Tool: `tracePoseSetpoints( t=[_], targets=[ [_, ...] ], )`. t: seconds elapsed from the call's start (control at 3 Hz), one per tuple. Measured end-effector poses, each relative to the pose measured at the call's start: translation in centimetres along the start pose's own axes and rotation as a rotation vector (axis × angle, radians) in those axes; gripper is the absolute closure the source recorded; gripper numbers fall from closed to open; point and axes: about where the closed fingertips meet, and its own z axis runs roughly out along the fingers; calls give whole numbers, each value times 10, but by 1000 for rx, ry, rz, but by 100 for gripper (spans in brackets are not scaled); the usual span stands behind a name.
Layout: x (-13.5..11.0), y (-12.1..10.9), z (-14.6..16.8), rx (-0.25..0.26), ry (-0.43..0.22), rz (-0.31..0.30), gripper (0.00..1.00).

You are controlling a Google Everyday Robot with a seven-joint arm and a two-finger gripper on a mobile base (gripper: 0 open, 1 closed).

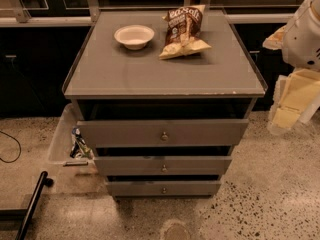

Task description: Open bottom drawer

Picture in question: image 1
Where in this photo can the brown chip bag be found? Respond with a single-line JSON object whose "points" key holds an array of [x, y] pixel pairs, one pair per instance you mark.
{"points": [[183, 32]]}

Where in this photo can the clear plastic bin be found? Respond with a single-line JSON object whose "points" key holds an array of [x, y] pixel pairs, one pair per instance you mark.
{"points": [[61, 144]]}

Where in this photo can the white paper bowl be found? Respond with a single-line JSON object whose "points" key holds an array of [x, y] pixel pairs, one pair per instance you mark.
{"points": [[134, 37]]}

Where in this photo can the grey drawer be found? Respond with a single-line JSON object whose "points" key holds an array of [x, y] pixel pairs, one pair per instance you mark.
{"points": [[162, 133], [163, 188], [162, 165]]}

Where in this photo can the grey drawer cabinet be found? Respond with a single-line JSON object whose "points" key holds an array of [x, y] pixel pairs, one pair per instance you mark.
{"points": [[110, 82]]}

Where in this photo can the metal railing frame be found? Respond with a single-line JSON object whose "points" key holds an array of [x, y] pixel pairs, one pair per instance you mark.
{"points": [[55, 13]]}

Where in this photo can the grey middle drawer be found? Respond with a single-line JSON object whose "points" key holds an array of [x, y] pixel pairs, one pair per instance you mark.
{"points": [[162, 165]]}

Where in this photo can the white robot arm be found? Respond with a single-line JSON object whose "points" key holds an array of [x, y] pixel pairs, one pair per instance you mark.
{"points": [[301, 40]]}

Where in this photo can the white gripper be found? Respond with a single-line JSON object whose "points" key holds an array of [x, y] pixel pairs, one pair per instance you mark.
{"points": [[302, 44]]}

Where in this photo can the grey top drawer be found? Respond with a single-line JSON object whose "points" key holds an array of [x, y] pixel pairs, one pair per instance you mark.
{"points": [[162, 133]]}

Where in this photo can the grey bottom drawer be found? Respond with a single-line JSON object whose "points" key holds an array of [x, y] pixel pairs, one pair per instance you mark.
{"points": [[163, 188]]}

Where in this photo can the black metal bar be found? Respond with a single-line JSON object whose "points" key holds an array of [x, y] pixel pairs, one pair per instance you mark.
{"points": [[24, 215]]}

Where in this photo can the colourful packet in bin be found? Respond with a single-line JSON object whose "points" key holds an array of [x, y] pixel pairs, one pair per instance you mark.
{"points": [[79, 148]]}

